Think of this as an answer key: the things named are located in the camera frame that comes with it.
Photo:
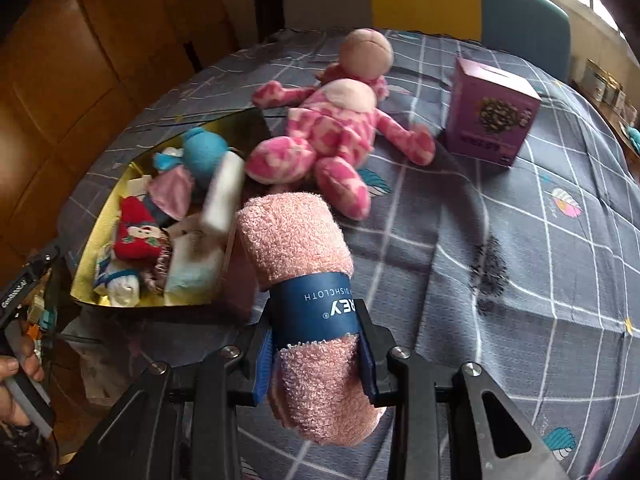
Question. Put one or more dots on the pink towel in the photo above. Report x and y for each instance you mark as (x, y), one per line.
(295, 240)

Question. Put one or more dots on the blue and pink plush toy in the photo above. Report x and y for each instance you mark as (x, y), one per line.
(202, 152)

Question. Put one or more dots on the grey checked bed sheet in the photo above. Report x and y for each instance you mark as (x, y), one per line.
(500, 260)

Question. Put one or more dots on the gold lined box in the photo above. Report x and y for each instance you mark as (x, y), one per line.
(85, 285)

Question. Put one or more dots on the person's left forearm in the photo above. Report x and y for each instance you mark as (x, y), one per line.
(25, 452)

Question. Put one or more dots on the teal fluffy cloth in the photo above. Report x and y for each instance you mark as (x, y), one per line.
(634, 138)

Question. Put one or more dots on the white packet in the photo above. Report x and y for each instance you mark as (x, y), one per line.
(225, 195)

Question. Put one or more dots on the pink spotted plush giraffe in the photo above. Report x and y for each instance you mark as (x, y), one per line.
(325, 125)

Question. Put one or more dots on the metal tin can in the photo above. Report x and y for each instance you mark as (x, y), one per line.
(595, 77)

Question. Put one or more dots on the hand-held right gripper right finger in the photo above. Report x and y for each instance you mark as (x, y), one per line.
(369, 360)

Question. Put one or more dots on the person's left hand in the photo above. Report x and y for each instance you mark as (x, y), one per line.
(25, 360)

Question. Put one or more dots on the grey yellow blue headboard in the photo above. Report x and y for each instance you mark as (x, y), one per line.
(425, 0)

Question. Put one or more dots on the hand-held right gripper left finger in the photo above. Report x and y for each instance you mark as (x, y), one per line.
(262, 365)

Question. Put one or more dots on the purple printed carton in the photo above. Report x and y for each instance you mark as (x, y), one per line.
(480, 110)

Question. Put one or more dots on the wooden wardrobe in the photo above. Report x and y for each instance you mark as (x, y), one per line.
(100, 60)

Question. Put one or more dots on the white cloth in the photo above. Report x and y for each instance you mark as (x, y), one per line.
(136, 187)

